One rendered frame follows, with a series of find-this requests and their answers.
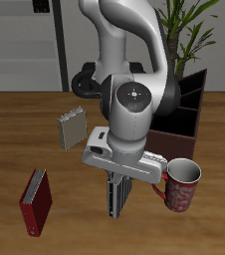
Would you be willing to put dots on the red patterned mug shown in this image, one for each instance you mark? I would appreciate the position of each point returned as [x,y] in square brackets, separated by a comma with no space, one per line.
[181,192]

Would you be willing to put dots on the red book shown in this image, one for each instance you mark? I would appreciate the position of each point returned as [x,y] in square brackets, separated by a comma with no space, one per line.
[38,205]

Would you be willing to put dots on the black binders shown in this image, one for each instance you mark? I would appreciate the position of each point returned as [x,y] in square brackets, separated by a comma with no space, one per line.
[41,5]

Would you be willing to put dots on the dark brown desk caddy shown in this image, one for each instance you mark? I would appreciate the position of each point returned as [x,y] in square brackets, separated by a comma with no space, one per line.
[180,132]

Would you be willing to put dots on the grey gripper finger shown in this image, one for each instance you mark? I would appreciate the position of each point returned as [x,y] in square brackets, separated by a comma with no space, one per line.
[109,175]
[129,182]

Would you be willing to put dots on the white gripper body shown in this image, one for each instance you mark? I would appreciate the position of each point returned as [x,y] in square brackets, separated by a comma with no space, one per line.
[127,168]

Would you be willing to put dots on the green pot plant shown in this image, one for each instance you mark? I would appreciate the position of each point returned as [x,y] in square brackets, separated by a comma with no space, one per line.
[180,30]

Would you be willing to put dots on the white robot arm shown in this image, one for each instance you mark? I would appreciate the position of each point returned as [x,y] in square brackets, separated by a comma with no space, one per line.
[131,66]

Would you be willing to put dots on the white shelf unit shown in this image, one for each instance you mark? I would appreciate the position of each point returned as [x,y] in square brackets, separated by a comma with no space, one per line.
[21,50]

